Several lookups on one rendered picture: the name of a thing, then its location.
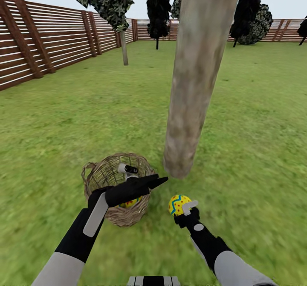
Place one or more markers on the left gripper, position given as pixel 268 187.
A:
pixel 135 187

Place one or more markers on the wicker basket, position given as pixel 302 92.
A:
pixel 122 217

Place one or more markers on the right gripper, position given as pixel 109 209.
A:
pixel 183 220

